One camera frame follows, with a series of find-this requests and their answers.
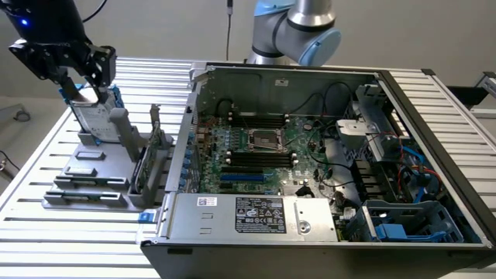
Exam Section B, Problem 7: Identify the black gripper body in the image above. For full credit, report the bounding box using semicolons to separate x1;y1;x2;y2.
0;0;96;77

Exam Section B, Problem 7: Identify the small grey CPU chip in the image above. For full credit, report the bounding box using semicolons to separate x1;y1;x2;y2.
64;166;99;177
76;151;107;161

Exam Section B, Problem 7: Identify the CPU socket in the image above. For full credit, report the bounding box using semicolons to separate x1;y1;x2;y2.
243;127;289;153

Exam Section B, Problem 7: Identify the hard disk with blue carrier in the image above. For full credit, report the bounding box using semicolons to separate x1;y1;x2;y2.
59;84;125;145

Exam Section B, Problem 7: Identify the green graphics card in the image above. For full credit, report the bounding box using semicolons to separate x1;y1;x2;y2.
129;103;168;196

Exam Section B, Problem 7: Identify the green RAM stick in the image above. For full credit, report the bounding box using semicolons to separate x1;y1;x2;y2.
45;190;121;205
56;176;129;187

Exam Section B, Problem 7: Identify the black RAM slot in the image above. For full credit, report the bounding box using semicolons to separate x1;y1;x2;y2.
231;112;289;117
231;123;289;128
231;115;289;120
231;119;289;124
227;163;295;169
227;151;295;156
227;159;295;164
227;155;295;160

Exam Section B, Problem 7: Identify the grey parts rack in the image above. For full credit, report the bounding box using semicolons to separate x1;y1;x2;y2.
41;108;176;212

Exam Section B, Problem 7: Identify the black expansion slot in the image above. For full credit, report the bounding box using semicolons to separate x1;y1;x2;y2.
220;167;265;176

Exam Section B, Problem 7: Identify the thin metal locking lever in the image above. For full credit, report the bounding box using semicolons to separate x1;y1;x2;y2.
247;142;289;152

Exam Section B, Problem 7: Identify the blue expansion slot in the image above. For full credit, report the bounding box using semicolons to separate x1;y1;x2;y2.
219;173;265;182

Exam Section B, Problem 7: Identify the silver power supply unit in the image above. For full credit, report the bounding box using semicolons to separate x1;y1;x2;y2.
156;192;339;244

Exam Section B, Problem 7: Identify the green motherboard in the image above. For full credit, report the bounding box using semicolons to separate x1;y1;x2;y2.
188;113;339;199

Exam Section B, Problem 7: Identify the silver chipset heat sink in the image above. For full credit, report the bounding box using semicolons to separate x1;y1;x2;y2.
281;180;312;199

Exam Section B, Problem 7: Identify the grey metal disk bay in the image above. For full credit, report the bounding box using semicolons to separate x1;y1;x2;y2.
352;83;412;163

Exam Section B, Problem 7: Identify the black open PC case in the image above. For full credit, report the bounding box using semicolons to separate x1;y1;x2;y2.
139;61;496;279

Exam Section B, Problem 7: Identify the blue plastic disk bay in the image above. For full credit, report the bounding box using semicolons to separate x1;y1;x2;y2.
360;198;467;244

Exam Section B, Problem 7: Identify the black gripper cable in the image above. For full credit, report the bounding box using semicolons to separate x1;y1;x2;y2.
83;0;108;23

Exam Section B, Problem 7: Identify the short thick black wire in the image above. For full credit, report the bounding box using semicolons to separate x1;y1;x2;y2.
216;98;236;113

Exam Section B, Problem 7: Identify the thin black hanging cable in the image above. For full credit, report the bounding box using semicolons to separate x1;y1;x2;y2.
225;0;235;61

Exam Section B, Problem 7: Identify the black cable beside table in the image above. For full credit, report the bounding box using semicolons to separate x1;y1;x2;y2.
0;150;21;178

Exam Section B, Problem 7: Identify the long black looped wire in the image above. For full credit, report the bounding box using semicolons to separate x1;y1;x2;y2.
291;82;356;117

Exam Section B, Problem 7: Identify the blue data wire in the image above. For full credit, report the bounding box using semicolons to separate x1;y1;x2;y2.
399;144;447;205

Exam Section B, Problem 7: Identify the red wire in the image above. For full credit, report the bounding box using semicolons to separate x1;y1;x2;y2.
420;170;443;200

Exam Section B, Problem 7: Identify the aluminium frame with black bracket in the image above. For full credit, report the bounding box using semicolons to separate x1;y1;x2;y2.
445;71;496;119

